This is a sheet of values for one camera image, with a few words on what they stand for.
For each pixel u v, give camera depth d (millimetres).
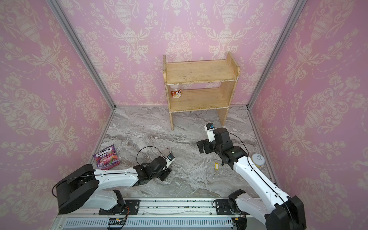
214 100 948
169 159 760
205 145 699
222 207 731
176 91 922
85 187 427
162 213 730
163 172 693
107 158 895
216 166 877
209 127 698
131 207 743
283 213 376
